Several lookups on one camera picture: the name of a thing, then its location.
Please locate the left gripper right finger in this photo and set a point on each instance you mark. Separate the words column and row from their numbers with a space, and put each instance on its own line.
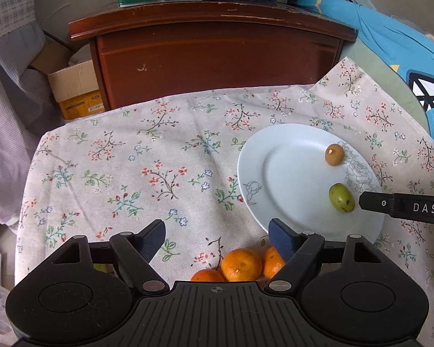
column 301, row 254

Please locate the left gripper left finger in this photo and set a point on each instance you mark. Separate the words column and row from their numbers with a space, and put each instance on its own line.
column 134, row 253

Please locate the orange tangerine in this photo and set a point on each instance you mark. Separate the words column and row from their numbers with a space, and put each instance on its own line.
column 208, row 275
column 241, row 265
column 272, row 263

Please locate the green jujube fruit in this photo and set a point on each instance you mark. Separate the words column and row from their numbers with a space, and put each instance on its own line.
column 341, row 198

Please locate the brown longan fruit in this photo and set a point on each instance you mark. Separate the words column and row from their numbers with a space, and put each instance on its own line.
column 334, row 155

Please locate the white ceramic plate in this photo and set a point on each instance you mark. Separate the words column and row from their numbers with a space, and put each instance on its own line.
column 282, row 173

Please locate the floral tablecloth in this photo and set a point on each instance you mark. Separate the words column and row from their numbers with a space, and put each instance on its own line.
column 176, row 159

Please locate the blue plush pillow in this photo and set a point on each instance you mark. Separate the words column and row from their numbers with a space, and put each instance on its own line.
column 402, row 48

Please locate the open cardboard box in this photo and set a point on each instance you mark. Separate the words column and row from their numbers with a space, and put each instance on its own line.
column 72, row 79

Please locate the checkered grey bed sheet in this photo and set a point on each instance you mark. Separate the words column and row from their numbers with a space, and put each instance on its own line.
column 26, row 107

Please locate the dark wooden cabinet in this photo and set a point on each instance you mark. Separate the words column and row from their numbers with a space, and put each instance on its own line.
column 159, row 49

